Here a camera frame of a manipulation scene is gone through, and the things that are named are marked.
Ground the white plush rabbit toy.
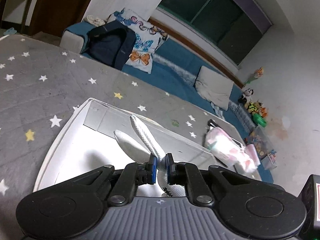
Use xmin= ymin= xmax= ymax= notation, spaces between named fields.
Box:
xmin=113 ymin=115 xmax=185 ymax=197

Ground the pink white tissue pack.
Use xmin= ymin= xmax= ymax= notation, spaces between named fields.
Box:
xmin=204 ymin=127 xmax=258 ymax=174

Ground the white cardboard storage box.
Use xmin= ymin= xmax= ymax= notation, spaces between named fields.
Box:
xmin=33 ymin=97 xmax=262 ymax=198

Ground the grey cushion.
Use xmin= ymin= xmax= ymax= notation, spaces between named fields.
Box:
xmin=195 ymin=66 xmax=234 ymax=111

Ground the green toy watering can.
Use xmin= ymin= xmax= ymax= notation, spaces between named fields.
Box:
xmin=253 ymin=113 xmax=267 ymax=127

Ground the blue sofa bed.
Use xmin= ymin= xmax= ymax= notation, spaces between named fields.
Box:
xmin=59 ymin=21 xmax=275 ymax=184

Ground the panda plush toy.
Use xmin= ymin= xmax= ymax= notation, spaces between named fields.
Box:
xmin=238 ymin=88 xmax=254 ymax=105

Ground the orange flower toy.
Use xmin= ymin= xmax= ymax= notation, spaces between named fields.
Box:
xmin=246 ymin=67 xmax=264 ymax=84

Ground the grey star pattern mat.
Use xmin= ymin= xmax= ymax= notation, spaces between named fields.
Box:
xmin=1 ymin=35 xmax=212 ymax=239

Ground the dark blue backpack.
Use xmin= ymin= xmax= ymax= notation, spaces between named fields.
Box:
xmin=84 ymin=21 xmax=136 ymax=70

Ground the butterfly print pillow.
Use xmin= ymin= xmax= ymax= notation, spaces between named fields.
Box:
xmin=107 ymin=8 xmax=168 ymax=74

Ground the dark window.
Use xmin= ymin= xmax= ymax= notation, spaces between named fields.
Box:
xmin=159 ymin=0 xmax=272 ymax=64

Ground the dark wooden door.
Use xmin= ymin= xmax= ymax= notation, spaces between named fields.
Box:
xmin=29 ymin=0 xmax=91 ymax=37

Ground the wooden side table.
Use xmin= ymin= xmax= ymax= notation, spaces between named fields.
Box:
xmin=1 ymin=0 xmax=33 ymax=34

